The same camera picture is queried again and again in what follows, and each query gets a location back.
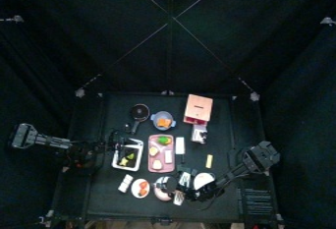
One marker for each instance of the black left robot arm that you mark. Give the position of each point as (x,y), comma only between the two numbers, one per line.
(43,139)

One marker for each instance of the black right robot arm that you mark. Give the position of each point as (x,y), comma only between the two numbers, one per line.
(251,162)

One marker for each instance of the yellow toy corn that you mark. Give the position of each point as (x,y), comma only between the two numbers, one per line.
(124,161)

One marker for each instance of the green yellow toy vegetable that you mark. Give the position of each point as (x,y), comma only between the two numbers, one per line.
(129,156)

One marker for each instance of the small white toy card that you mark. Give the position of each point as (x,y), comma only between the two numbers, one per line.
(179,198)

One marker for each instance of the white dome lid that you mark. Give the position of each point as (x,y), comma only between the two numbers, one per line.
(204,180)

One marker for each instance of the white tray with black inside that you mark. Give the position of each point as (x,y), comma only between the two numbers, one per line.
(127,160)

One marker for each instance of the beige toy bread slice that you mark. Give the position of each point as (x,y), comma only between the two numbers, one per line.
(157,164)
(153,151)

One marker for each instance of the orange toy fruit piece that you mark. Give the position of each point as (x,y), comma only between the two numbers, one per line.
(143,192)
(143,184)

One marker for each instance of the pink rectangular tray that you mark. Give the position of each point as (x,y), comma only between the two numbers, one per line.
(160,157)

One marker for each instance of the blue toy bowl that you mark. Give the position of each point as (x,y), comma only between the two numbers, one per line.
(155,123)

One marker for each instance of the white toy block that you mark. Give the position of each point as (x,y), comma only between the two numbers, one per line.
(168,156)

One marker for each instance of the green toy pepper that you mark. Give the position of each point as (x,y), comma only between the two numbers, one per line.
(164,140)

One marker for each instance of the white round plate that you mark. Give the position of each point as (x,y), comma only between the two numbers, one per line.
(135,188)

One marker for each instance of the yellow toy stick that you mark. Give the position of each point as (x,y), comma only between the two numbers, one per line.
(209,161)

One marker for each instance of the black toy frying pan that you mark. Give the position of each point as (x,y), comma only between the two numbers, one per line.
(140,112)

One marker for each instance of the orange toy food piece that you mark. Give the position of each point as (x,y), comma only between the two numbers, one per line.
(164,123)

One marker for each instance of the black table edge clamp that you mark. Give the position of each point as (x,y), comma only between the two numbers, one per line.
(163,220)

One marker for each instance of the small white box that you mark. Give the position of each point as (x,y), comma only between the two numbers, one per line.
(125,183)

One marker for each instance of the white toy cleaver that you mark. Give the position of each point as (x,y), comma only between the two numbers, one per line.
(180,146)

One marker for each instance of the white and black toy appliance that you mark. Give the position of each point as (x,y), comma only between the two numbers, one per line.
(199,134)

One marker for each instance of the salmon pink box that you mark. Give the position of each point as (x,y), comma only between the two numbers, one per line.
(197,108)

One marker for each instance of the grey frame corner bracket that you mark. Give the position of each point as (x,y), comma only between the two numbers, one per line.
(255,96)
(80,92)
(327,21)
(17,18)

